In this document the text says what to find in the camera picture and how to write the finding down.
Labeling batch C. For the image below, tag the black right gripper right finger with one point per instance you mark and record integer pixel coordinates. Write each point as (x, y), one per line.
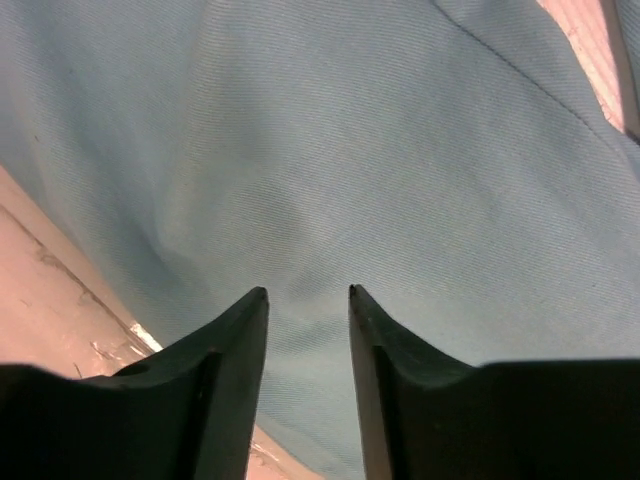
(426, 415)

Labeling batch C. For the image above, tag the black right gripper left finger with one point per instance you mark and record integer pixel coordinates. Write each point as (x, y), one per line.
(185, 412)

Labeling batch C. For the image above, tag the light blue trousers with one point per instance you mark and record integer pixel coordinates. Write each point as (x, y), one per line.
(450, 156)

